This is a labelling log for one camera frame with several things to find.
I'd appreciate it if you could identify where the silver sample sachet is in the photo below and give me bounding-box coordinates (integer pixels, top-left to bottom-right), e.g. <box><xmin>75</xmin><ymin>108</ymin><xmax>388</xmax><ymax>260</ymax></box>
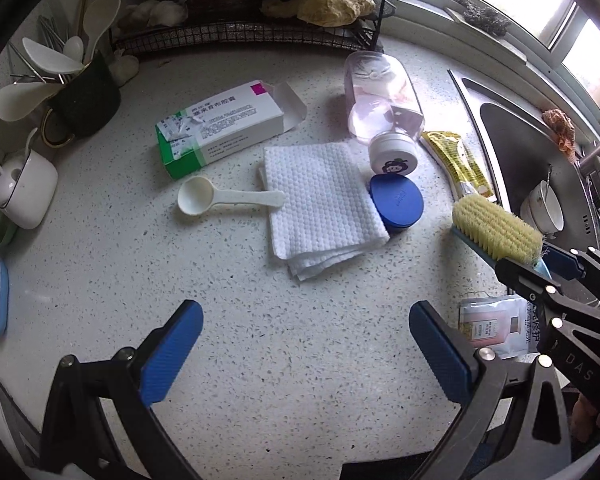
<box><xmin>458</xmin><ymin>296</ymin><xmax>538</xmax><ymax>360</ymax></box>

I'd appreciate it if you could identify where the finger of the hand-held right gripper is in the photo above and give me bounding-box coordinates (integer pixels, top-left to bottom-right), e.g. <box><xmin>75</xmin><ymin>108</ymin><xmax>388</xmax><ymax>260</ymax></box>
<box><xmin>540</xmin><ymin>246</ymin><xmax>600</xmax><ymax>291</ymax></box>
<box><xmin>495</xmin><ymin>256</ymin><xmax>600</xmax><ymax>331</ymax></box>

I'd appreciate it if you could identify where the white lidded sugar pot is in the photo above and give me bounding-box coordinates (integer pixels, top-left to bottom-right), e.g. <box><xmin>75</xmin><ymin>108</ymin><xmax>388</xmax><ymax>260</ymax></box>
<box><xmin>0</xmin><ymin>127</ymin><xmax>60</xmax><ymax>230</ymax></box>

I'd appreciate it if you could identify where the blue round lid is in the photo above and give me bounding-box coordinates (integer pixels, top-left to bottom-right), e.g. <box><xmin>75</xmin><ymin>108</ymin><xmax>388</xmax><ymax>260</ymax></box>
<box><xmin>367</xmin><ymin>173</ymin><xmax>425</xmax><ymax>235</ymax></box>

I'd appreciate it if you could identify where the yellow bristle scrub brush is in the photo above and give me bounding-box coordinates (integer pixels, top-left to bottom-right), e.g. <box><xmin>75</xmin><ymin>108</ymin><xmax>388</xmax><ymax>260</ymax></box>
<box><xmin>450</xmin><ymin>194</ymin><xmax>553</xmax><ymax>278</ymax></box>

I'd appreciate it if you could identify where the dark green utensil cup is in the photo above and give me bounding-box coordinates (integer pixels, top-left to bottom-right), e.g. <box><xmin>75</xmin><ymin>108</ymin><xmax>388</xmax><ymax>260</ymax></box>
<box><xmin>42</xmin><ymin>52</ymin><xmax>122</xmax><ymax>148</ymax></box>

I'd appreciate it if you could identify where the steel wool scourer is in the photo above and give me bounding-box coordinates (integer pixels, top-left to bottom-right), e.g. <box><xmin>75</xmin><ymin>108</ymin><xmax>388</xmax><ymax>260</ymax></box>
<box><xmin>455</xmin><ymin>0</ymin><xmax>513</xmax><ymax>38</ymax></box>

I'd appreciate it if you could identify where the white plastic scoop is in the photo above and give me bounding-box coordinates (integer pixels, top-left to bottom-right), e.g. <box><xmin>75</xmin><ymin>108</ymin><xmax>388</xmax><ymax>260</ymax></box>
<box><xmin>177</xmin><ymin>178</ymin><xmax>286</xmax><ymax>219</ymax></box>

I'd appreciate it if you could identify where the yellow sachet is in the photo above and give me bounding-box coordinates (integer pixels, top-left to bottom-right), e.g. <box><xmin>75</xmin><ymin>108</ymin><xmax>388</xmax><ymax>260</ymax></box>
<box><xmin>420</xmin><ymin>130</ymin><xmax>496</xmax><ymax>200</ymax></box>

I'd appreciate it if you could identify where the grey pan lid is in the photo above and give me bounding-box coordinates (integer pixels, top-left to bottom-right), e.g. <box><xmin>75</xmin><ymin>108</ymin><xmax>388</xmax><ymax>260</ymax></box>
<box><xmin>0</xmin><ymin>377</ymin><xmax>45</xmax><ymax>466</ymax></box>

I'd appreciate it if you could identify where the green white medicine box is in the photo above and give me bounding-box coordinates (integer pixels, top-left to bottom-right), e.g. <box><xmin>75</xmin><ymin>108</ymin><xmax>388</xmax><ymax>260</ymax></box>
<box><xmin>155</xmin><ymin>79</ymin><xmax>308</xmax><ymax>181</ymax></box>

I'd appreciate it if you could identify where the white ceramic bowl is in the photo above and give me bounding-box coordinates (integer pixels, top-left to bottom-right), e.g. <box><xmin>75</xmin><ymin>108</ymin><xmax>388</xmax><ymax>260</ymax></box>
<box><xmin>519</xmin><ymin>195</ymin><xmax>546</xmax><ymax>231</ymax></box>
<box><xmin>527</xmin><ymin>180</ymin><xmax>565</xmax><ymax>233</ymax></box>

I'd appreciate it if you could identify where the person's right hand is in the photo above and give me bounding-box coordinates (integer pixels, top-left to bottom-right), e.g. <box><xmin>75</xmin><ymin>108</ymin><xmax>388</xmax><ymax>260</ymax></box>
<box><xmin>572</xmin><ymin>392</ymin><xmax>600</xmax><ymax>441</ymax></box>

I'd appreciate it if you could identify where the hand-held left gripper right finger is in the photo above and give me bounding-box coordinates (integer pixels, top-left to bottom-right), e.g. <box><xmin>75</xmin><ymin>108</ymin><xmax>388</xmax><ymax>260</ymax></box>
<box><xmin>408</xmin><ymin>301</ymin><xmax>574</xmax><ymax>480</ymax></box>

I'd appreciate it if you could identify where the pink plastic bottle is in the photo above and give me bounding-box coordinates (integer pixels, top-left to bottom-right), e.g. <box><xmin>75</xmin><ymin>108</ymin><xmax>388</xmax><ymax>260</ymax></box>
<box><xmin>343</xmin><ymin>51</ymin><xmax>426</xmax><ymax>177</ymax></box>

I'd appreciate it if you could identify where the orange mesh cloth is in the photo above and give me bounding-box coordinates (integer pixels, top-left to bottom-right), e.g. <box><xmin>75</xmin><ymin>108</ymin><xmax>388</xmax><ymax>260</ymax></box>
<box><xmin>541</xmin><ymin>108</ymin><xmax>578</xmax><ymax>152</ymax></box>

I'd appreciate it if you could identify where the yellow cloth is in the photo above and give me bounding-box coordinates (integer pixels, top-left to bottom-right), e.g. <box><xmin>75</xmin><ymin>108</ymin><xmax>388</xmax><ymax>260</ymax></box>
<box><xmin>260</xmin><ymin>0</ymin><xmax>376</xmax><ymax>28</ymax></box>

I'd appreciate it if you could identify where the black wire rack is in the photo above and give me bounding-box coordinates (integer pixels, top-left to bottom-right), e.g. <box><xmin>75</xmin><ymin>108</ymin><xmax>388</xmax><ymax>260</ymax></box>
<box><xmin>107</xmin><ymin>0</ymin><xmax>398</xmax><ymax>56</ymax></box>

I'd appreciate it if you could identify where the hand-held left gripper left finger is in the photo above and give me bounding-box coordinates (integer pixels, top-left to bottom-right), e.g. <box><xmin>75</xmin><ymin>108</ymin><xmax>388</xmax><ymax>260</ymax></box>
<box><xmin>37</xmin><ymin>300</ymin><xmax>204</xmax><ymax>480</ymax></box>

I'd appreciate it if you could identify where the stainless steel sink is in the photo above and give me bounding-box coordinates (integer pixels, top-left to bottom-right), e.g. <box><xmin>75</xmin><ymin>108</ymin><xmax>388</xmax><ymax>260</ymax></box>
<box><xmin>447</xmin><ymin>69</ymin><xmax>600</xmax><ymax>311</ymax></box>

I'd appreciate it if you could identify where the white rice paddle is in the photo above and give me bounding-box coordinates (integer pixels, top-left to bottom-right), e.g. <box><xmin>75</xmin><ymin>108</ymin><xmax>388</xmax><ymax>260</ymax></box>
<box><xmin>82</xmin><ymin>0</ymin><xmax>122</xmax><ymax>66</ymax></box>

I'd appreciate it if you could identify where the white paper towel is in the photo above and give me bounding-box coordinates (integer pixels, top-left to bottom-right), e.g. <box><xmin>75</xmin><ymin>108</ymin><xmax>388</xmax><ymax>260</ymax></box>
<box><xmin>257</xmin><ymin>141</ymin><xmax>392</xmax><ymax>282</ymax></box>

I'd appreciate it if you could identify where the white framed window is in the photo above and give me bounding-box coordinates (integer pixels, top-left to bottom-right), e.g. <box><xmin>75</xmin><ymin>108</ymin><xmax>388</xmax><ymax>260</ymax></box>
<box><xmin>405</xmin><ymin>0</ymin><xmax>600</xmax><ymax>126</ymax></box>

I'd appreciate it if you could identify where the white soup spoon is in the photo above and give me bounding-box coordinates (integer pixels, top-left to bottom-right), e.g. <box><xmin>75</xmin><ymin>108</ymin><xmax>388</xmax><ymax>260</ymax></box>
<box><xmin>22</xmin><ymin>37</ymin><xmax>83</xmax><ymax>75</ymax></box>
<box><xmin>0</xmin><ymin>80</ymin><xmax>61</xmax><ymax>122</ymax></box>

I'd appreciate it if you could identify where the steel faucet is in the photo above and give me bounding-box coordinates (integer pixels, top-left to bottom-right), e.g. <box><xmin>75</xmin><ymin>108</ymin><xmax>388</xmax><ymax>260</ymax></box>
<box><xmin>577</xmin><ymin>137</ymin><xmax>600</xmax><ymax>181</ymax></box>

